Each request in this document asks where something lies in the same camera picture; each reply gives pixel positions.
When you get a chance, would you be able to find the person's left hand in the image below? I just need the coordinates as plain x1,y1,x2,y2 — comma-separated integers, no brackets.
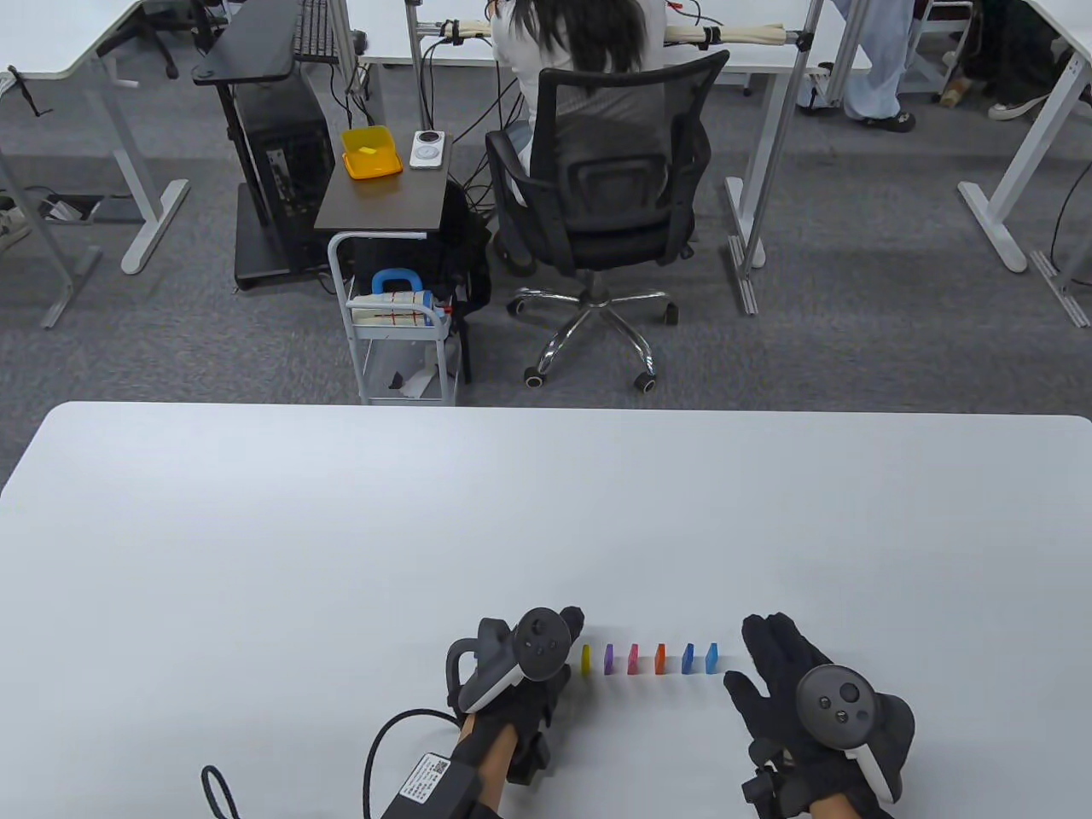
456,606,586,746

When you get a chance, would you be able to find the person's right hand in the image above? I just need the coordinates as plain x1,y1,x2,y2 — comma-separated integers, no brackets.
723,613,916,808

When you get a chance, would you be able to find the person's left forearm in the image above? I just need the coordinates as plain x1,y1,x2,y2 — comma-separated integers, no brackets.
452,721,523,819

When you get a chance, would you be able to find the black forearm battery pack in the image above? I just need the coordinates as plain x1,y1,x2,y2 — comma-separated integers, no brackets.
380,752,483,819

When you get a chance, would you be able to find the black rolling stand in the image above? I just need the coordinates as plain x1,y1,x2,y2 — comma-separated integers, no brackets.
191,0,335,291

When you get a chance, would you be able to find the black white handheld controller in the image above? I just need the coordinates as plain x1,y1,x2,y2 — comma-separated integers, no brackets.
445,607,573,714
797,665,903,804

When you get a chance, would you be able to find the white utility cart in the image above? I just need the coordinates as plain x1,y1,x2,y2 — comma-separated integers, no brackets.
328,230,466,407

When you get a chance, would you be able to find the black backpack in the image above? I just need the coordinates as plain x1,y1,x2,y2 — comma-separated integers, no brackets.
350,179,494,318

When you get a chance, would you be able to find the black mesh office chair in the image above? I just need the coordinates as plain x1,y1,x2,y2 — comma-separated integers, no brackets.
485,49,730,393

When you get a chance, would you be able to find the brown side table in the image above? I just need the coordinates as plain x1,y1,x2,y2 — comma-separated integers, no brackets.
314,141,450,235

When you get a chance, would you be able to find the white desk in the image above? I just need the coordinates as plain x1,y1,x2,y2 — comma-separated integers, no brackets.
0,0,190,276
957,0,1092,274
337,0,875,274

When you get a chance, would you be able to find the yellow orange plastic container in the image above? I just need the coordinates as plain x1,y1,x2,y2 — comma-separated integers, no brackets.
341,125,404,181

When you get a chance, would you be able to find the black computer tower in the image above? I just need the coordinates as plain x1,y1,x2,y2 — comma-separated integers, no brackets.
235,81,335,265

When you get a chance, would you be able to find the floor socket box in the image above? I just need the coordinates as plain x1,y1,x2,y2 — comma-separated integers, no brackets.
38,195,146,224

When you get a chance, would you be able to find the black keyboard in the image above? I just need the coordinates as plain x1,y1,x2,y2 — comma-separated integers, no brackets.
293,0,340,62

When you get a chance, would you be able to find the black swivel chair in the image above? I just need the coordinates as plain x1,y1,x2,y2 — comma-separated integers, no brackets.
98,0,227,86

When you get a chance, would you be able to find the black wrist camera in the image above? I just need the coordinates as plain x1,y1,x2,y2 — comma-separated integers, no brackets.
508,734,554,784
741,768,790,819

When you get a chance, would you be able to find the black cable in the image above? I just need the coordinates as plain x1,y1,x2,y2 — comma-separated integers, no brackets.
200,708,466,819

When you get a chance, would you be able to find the beige bag with blue handle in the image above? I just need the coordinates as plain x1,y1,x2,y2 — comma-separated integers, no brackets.
348,269,453,329

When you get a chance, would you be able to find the grey metal frame leg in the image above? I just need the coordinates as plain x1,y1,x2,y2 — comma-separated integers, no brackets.
0,145,103,329
1030,250,1092,328

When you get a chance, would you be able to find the aluminium frame post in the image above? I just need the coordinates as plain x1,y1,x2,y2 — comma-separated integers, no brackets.
403,0,432,129
727,0,827,317

